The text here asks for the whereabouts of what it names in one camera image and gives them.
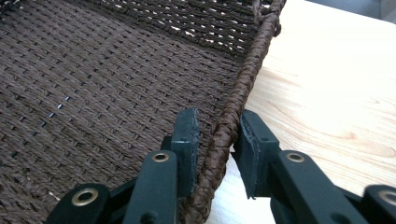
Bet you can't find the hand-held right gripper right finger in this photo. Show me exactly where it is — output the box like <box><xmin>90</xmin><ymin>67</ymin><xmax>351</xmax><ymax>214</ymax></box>
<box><xmin>232</xmin><ymin>109</ymin><xmax>370</xmax><ymax>224</ymax></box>

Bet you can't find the brown woven basket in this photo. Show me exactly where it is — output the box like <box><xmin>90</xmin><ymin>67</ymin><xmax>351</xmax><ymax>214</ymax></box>
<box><xmin>0</xmin><ymin>0</ymin><xmax>288</xmax><ymax>224</ymax></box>

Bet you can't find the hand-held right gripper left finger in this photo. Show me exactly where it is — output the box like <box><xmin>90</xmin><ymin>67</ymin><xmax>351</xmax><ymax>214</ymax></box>
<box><xmin>122</xmin><ymin>106</ymin><xmax>200</xmax><ymax>224</ymax></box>

